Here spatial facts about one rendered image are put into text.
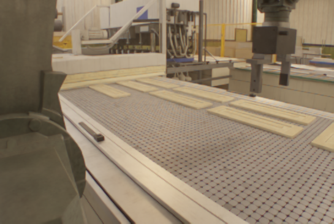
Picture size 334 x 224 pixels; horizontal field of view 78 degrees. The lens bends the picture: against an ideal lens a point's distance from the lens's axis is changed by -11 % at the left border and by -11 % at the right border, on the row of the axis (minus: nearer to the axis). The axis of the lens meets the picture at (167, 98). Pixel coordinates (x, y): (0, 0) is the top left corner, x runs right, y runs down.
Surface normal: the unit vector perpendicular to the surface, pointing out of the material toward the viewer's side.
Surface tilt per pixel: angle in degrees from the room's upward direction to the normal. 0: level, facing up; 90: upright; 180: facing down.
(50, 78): 90
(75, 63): 90
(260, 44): 90
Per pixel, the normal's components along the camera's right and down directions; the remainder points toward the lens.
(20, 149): 0.49, -0.39
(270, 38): -0.80, 0.15
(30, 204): 0.00, -0.97
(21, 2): 0.60, 0.20
